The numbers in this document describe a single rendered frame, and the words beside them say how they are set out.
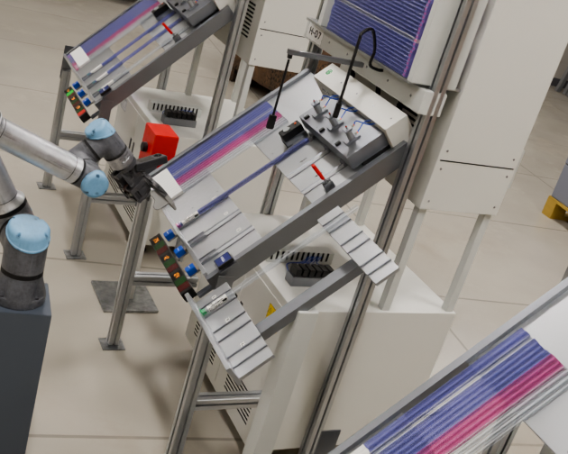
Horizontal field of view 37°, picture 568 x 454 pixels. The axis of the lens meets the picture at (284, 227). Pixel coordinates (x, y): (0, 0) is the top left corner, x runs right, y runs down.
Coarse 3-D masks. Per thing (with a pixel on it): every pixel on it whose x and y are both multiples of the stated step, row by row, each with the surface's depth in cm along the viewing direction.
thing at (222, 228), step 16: (208, 176) 281; (192, 192) 278; (208, 192) 274; (192, 208) 271; (224, 208) 264; (192, 224) 265; (208, 224) 261; (224, 224) 258; (240, 224) 254; (192, 240) 259; (208, 240) 256; (224, 240) 252; (240, 240) 249; (256, 240) 246; (208, 272) 245
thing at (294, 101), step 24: (288, 96) 295; (312, 96) 289; (288, 120) 285; (264, 144) 280; (312, 144) 268; (288, 168) 265; (312, 168) 259; (336, 168) 254; (360, 168) 249; (312, 192) 251
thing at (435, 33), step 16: (448, 0) 227; (480, 0) 232; (320, 16) 282; (432, 16) 228; (448, 16) 230; (480, 16) 234; (320, 32) 289; (432, 32) 230; (448, 32) 232; (352, 48) 264; (432, 48) 233; (464, 48) 237; (416, 64) 234; (432, 64) 235; (416, 80) 235; (432, 80) 238; (272, 256) 286; (304, 256) 291; (320, 256) 294; (144, 272) 319; (288, 272) 276; (304, 272) 274; (320, 272) 277; (208, 400) 257; (224, 400) 260; (240, 400) 263; (256, 400) 265
